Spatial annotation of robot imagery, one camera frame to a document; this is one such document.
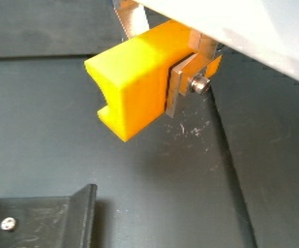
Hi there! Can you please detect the black curved fixture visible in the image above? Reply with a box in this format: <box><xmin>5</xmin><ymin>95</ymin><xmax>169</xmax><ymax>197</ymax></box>
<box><xmin>0</xmin><ymin>184</ymin><xmax>97</xmax><ymax>248</ymax></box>

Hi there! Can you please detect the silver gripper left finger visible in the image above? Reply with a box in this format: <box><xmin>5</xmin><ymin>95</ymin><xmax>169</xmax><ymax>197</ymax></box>
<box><xmin>112</xmin><ymin>0</ymin><xmax>149</xmax><ymax>39</ymax></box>

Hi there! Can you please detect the orange arch block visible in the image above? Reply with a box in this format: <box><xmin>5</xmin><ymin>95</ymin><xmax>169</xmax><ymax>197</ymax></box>
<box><xmin>84</xmin><ymin>20</ymin><xmax>193</xmax><ymax>140</ymax></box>

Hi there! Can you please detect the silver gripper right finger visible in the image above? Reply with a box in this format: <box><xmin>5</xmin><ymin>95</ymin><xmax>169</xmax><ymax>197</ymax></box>
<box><xmin>164</xmin><ymin>30</ymin><xmax>219</xmax><ymax>117</ymax></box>

